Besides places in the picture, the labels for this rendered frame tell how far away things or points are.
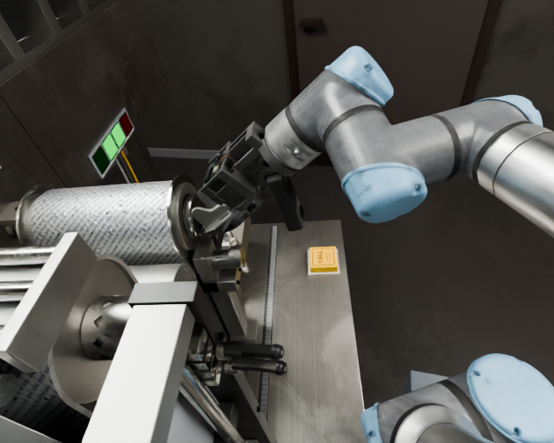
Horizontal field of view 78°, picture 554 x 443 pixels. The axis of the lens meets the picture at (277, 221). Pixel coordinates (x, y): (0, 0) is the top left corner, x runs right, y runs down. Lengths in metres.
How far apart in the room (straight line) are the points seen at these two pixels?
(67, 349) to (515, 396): 0.53
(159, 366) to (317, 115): 0.30
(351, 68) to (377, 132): 0.08
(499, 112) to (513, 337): 1.66
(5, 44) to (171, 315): 0.71
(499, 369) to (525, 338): 1.44
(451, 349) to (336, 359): 1.14
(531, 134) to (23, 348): 0.44
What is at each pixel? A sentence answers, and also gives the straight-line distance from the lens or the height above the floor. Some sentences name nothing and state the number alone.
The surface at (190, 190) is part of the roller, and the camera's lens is 0.61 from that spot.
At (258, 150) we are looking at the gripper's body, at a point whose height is 1.39.
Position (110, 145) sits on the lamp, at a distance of 1.05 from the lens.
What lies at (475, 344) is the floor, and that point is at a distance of 1.94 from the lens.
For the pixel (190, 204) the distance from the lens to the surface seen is 0.57.
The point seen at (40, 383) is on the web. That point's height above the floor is 1.37.
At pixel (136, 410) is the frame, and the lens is 0.23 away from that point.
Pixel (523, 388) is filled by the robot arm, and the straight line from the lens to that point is 0.60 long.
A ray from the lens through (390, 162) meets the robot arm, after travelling 0.36.
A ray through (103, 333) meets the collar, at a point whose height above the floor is 1.36.
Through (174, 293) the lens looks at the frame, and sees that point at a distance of 0.26.
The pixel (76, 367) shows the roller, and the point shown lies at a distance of 0.39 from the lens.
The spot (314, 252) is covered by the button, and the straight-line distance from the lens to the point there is 0.93.
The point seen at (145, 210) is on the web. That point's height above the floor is 1.30.
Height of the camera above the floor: 1.64
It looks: 45 degrees down
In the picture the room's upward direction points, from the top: 10 degrees counter-clockwise
